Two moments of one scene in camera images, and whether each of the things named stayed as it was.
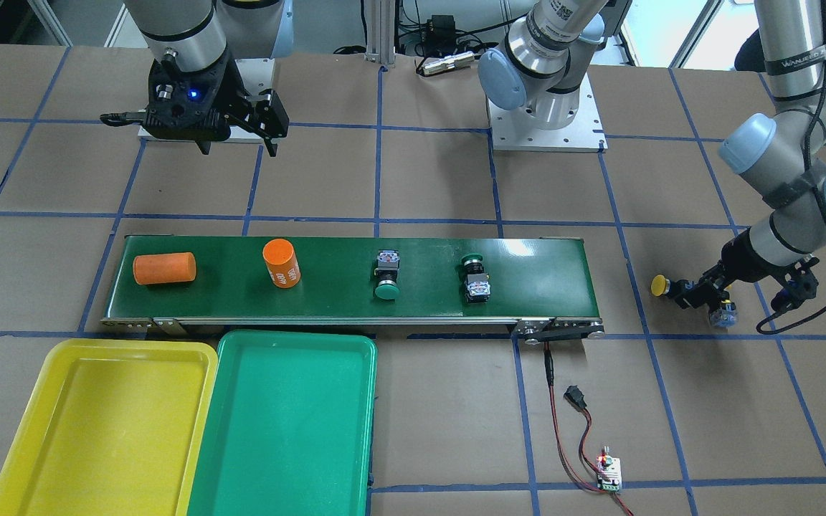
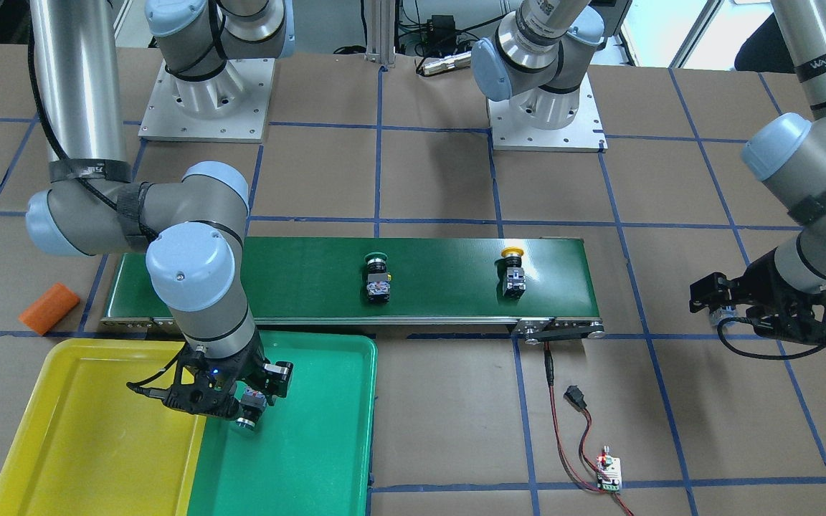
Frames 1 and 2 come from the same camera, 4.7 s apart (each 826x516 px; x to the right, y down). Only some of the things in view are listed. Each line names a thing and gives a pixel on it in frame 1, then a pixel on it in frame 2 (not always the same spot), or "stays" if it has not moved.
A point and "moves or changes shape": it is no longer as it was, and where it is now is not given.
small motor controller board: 611,466 stays
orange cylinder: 165,268 moves or changes shape
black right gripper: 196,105 -> 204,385
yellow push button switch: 660,285 -> 515,279
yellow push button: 725,314 stays
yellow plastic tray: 115,427 stays
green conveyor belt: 542,285 stays
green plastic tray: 289,426 stays
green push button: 388,265 -> 253,403
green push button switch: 477,284 -> 378,284
